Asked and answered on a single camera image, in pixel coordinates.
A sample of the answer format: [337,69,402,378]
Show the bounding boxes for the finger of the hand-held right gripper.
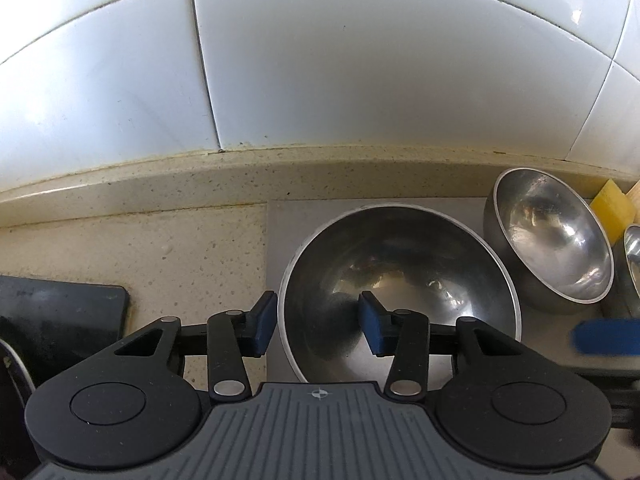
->
[571,319,640,357]

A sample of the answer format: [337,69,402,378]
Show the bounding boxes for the black gas stove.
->
[0,275,131,391]

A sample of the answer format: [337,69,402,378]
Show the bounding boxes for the grey mat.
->
[267,197,640,386]

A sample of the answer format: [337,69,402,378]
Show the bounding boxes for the wooden knife block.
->
[590,179,640,242]

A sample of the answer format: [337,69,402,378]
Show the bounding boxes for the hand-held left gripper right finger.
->
[357,292,522,399]

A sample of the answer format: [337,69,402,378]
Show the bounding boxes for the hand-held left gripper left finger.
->
[114,290,279,402]

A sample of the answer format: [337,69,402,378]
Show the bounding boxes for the steel bowl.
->
[277,205,522,385]
[614,225,640,311]
[483,167,615,315]

